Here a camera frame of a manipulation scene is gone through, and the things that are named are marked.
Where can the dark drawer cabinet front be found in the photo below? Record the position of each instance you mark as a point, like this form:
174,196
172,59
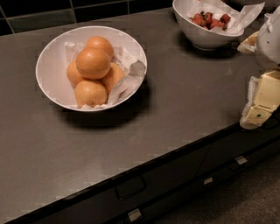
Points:
170,179

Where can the white paper in strawberry bowl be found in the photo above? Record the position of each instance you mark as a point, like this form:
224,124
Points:
239,19

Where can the orange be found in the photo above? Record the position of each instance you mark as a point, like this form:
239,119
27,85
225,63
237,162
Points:
91,93
93,63
112,78
102,43
73,74

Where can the red strawberries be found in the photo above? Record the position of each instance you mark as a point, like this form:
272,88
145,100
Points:
207,20

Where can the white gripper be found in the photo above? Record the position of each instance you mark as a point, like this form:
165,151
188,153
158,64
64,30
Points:
269,44

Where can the white paper in orange bowl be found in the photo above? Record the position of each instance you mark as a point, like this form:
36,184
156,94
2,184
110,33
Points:
134,74

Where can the white bowl with strawberries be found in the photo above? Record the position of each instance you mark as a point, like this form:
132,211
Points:
203,38

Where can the black drawer handle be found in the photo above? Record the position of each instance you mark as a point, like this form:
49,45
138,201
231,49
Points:
130,188

